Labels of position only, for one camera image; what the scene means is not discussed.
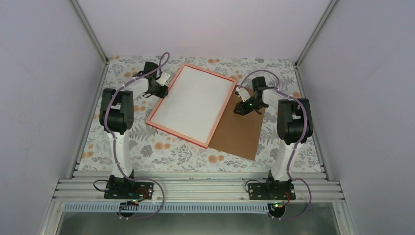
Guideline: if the brown backing board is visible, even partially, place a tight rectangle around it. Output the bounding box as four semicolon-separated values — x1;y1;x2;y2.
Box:
208;94;265;161

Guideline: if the landscape photo print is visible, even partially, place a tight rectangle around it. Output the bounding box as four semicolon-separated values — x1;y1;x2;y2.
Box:
149;65;235;144

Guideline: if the red picture frame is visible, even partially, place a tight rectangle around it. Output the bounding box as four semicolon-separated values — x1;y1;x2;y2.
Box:
145;63;238;149

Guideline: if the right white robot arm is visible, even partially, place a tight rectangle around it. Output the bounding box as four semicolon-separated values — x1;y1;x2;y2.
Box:
233;77;313;199

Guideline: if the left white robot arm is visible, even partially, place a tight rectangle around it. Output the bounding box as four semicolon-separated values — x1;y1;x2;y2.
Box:
99;62;168;198

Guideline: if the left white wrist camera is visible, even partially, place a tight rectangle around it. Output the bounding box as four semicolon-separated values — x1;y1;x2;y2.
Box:
156;72;171;86

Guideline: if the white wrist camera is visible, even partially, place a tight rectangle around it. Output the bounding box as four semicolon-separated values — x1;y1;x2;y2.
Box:
156;72;171;86
234;87;251;102

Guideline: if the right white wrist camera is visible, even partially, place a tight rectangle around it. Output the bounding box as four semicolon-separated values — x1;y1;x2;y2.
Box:
234;87;251;102

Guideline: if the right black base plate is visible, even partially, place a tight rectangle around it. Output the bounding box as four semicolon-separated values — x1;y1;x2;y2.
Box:
248;183;297;200

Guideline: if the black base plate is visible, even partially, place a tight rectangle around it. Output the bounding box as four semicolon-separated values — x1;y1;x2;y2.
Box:
248;183;297;200
104;181;154;200

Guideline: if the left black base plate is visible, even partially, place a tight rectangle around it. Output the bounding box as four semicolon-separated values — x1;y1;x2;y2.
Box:
104;181;154;200

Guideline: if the grey slotted cable duct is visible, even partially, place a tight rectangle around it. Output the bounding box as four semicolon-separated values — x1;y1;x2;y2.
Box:
63;202;271;213

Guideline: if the aluminium rail base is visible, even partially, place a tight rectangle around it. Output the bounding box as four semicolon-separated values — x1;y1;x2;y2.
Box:
52;170;345;203

